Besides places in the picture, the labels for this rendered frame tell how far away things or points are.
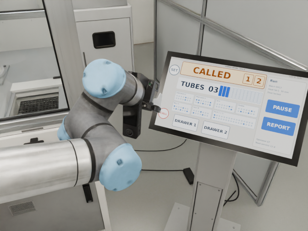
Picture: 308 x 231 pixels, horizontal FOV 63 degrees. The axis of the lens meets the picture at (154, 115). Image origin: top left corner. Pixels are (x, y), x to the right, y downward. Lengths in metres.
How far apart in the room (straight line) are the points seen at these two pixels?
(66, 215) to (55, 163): 1.16
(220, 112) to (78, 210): 0.96
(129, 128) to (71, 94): 0.40
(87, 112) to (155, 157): 1.72
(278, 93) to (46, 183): 0.77
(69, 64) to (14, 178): 0.64
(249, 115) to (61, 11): 0.70
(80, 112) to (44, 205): 0.99
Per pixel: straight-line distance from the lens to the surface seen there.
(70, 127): 0.52
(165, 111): 0.95
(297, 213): 2.11
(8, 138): 1.12
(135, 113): 0.65
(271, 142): 0.92
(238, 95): 0.93
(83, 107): 0.51
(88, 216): 1.58
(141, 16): 4.46
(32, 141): 1.09
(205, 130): 0.92
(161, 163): 2.15
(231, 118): 0.92
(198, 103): 0.93
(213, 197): 1.30
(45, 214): 1.52
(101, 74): 0.48
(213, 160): 1.12
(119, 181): 0.42
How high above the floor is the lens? 1.56
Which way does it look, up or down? 36 degrees down
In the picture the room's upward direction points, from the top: straight up
